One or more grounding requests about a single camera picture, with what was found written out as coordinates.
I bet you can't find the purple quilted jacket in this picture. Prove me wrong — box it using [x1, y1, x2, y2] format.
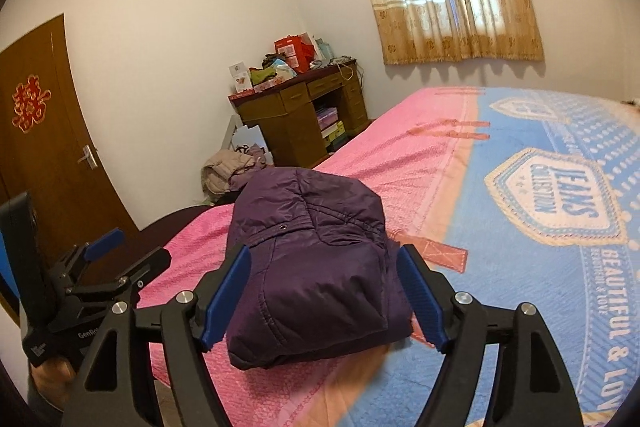
[226, 167, 413, 371]

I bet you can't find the beige clothes pile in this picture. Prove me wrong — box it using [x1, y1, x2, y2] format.
[201, 144, 271, 204]

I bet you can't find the person's left hand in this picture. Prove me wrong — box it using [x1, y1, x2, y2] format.
[29, 358, 76, 410]

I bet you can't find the dark wooden footboard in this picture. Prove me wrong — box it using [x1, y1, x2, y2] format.
[134, 205, 210, 255]

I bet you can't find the brown wooden door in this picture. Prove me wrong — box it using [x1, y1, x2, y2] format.
[1, 15, 140, 284]

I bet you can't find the red double happiness decoration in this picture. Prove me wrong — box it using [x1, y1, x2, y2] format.
[12, 75, 52, 134]

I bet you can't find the pink and blue bedspread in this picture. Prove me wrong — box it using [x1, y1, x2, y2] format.
[139, 88, 639, 426]

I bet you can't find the white greeting card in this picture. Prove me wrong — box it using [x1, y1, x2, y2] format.
[229, 62, 253, 93]

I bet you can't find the brown wooden desk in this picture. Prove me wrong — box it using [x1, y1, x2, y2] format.
[229, 58, 371, 168]

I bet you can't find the red gift box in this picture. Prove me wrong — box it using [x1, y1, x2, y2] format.
[274, 34, 316, 74]

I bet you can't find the silver door handle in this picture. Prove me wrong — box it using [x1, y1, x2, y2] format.
[77, 145, 99, 170]

